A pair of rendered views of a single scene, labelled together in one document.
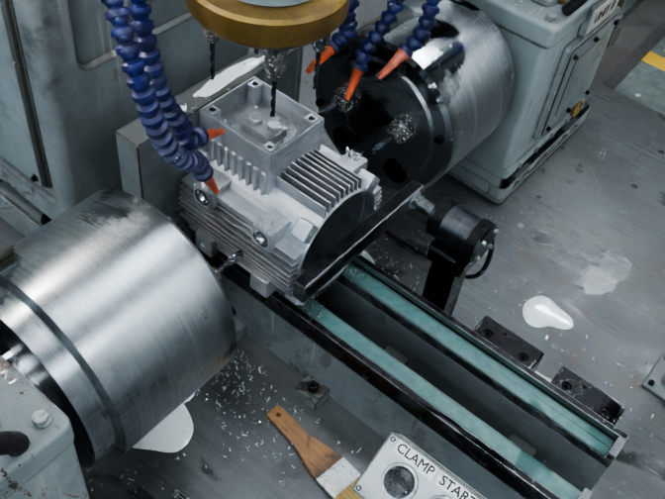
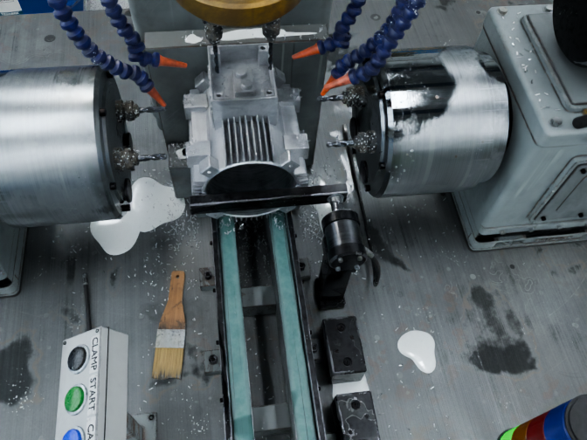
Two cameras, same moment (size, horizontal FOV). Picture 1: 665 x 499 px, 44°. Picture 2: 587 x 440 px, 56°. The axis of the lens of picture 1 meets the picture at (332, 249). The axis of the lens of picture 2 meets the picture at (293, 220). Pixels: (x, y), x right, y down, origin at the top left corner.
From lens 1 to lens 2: 0.58 m
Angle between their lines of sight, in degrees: 28
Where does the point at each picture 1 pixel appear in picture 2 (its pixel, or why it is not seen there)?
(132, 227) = (68, 93)
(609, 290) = (490, 371)
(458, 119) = (403, 158)
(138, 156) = not seen: hidden behind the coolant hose
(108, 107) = (179, 17)
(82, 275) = (13, 105)
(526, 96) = (513, 178)
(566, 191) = (541, 278)
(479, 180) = (467, 223)
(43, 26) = not seen: outside the picture
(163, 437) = (111, 241)
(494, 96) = (460, 159)
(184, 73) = not seen: hidden behind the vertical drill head
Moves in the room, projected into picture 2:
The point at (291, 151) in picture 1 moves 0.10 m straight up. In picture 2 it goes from (237, 107) to (234, 58)
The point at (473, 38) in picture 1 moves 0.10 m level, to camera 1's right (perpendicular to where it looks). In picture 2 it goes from (467, 101) to (520, 142)
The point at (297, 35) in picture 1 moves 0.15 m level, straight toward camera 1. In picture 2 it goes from (208, 13) to (105, 74)
